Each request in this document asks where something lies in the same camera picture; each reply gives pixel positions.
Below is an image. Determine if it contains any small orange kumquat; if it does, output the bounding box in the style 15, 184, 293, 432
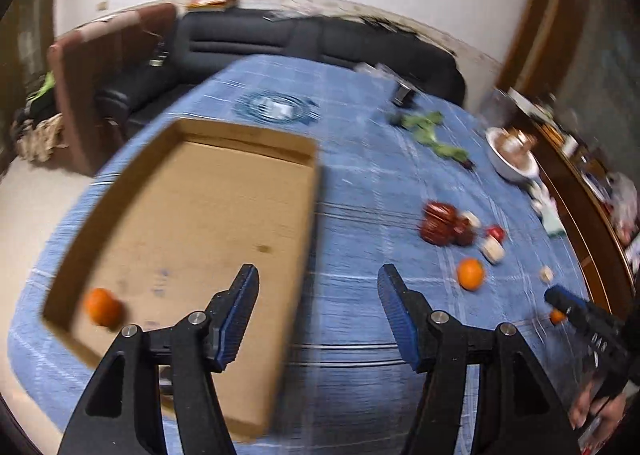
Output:
549, 309, 566, 326

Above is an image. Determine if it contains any small beige fruit chunk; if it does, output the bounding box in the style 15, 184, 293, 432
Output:
539, 265, 554, 284

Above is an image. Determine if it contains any beige peeled fruit chunk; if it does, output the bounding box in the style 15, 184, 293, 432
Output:
480, 236, 506, 265

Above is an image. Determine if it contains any dried red jujube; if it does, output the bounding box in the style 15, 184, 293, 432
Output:
419, 218, 454, 247
452, 218, 475, 247
423, 200, 458, 224

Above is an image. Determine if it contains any red cherry tomato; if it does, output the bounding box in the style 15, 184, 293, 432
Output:
486, 225, 506, 244

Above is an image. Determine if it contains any white gloved right hand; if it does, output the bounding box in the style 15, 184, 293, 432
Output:
568, 377, 638, 454

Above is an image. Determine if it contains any white work glove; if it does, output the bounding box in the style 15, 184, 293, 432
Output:
527, 181, 566, 237

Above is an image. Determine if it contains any wooden sideboard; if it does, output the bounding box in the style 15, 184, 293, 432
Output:
506, 90, 636, 319

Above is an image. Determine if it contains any shallow cardboard tray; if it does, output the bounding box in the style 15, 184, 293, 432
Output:
42, 118, 319, 442

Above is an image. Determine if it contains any blue plaid tablecloth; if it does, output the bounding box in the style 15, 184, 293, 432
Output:
8, 56, 585, 454

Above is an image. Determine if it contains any white plastic bowl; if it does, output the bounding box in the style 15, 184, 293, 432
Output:
485, 126, 539, 184

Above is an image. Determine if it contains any crumpled brown plastic wrapper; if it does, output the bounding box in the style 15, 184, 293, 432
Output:
495, 129, 537, 166

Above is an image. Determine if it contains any green leafy vegetable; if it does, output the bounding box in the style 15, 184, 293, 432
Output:
387, 110, 475, 171

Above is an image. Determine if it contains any small black electronic device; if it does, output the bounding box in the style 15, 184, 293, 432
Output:
392, 82, 416, 108

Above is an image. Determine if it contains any black leather sofa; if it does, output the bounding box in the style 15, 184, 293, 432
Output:
94, 7, 466, 137

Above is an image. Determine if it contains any brown armchair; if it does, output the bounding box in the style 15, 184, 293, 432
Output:
47, 2, 178, 176

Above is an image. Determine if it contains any red flat box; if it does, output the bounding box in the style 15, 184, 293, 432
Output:
186, 0, 238, 11

